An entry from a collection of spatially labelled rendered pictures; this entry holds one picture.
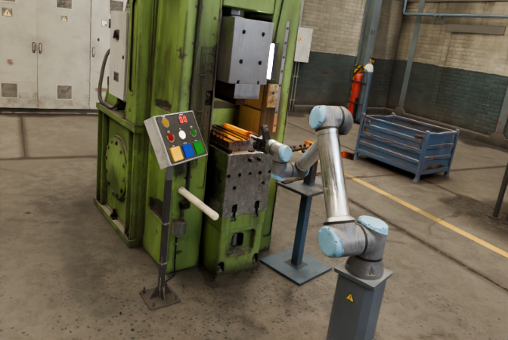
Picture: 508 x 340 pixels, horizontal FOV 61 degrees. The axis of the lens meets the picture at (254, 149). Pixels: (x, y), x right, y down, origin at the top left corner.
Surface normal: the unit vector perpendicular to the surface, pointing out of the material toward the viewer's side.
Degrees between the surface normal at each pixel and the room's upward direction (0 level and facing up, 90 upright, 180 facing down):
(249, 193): 90
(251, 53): 90
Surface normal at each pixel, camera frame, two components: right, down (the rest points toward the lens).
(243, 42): 0.58, 0.28
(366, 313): 0.06, 0.26
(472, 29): -0.87, 0.03
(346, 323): -0.66, 0.12
